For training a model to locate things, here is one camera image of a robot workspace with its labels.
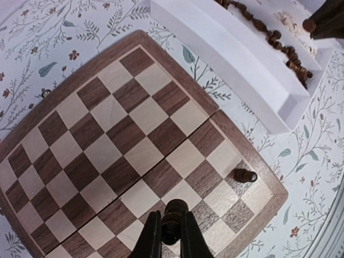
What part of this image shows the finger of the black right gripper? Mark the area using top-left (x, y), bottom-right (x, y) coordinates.
top-left (303, 0), bottom-right (343, 40)

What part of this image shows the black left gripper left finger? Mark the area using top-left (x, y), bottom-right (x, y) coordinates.
top-left (130, 211), bottom-right (162, 258)

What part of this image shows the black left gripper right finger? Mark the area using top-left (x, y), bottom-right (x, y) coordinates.
top-left (181, 211), bottom-right (214, 258)

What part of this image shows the dark pawn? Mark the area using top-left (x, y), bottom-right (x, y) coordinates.
top-left (234, 168), bottom-right (258, 183)

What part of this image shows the wooden chessboard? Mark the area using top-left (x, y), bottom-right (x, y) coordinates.
top-left (1, 30), bottom-right (288, 257)

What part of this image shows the light chess pieces pile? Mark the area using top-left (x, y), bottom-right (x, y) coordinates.
top-left (274, 11), bottom-right (318, 58)

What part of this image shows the dark chess pieces pile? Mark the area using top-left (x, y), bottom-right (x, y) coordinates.
top-left (216, 0), bottom-right (313, 89)

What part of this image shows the white divided plastic tray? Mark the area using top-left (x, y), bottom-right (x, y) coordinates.
top-left (150, 1), bottom-right (334, 134)

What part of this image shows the floral patterned table mat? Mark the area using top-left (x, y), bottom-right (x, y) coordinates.
top-left (1, 1), bottom-right (343, 257)

